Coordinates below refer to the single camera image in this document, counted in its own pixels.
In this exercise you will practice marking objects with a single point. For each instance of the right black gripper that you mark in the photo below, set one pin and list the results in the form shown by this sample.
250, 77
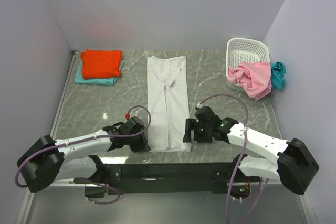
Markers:
190, 125

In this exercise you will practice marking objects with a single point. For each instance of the pink t shirt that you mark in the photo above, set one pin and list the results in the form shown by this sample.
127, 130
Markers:
254, 78

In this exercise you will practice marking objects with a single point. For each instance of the black base crossbar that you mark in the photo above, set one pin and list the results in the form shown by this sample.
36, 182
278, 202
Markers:
165, 178

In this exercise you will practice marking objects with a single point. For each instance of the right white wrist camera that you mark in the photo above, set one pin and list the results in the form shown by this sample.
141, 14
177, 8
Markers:
198, 106

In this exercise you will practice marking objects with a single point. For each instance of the folded light blue t shirt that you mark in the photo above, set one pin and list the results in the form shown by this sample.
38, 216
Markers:
103, 82

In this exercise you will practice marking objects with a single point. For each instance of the teal t shirt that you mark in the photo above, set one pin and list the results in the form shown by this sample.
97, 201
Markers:
278, 71

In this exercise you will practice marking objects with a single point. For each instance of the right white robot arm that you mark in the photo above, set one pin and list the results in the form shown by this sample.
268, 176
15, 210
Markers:
289, 162

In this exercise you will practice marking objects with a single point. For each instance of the folded orange t shirt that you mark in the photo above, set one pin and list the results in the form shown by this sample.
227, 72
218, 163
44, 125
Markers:
101, 64

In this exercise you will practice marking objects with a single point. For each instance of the white t shirt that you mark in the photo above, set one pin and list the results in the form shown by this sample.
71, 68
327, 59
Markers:
168, 104

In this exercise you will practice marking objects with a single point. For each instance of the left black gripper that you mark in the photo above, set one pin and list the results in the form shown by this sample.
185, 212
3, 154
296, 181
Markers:
142, 146

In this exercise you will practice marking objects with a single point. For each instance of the white plastic laundry basket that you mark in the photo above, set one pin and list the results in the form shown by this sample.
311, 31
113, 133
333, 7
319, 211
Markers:
240, 50

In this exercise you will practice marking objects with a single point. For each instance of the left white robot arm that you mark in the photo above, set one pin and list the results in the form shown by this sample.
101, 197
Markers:
50, 160

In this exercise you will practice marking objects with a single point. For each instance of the aluminium frame rail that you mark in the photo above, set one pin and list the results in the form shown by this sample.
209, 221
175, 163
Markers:
86, 182

